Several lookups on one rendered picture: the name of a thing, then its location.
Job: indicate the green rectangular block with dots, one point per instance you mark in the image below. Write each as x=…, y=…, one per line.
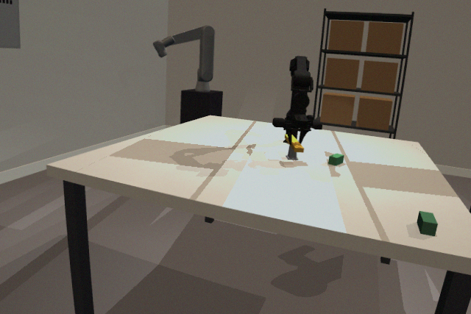
x=336, y=159

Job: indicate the yellow bar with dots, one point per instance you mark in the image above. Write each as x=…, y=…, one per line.
x=297, y=147

